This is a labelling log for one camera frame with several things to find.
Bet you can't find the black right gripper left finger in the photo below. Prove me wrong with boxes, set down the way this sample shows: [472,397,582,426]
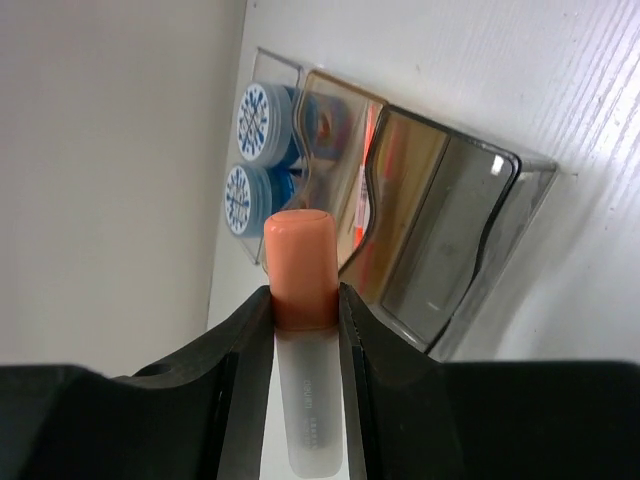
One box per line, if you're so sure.
[1,286,274,479]

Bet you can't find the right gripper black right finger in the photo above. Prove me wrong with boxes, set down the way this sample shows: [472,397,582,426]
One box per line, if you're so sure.
[339,285,639,479]

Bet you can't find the orange-capped clear highlighter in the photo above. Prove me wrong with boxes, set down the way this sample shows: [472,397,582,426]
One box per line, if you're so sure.
[264,209,343,479]

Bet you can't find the blue round putty jar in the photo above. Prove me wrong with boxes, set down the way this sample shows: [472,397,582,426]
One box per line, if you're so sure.
[223,163,297,238]

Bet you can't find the tiered acrylic organizer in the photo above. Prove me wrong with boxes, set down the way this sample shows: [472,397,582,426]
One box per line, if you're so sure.
[232,49,558,361]

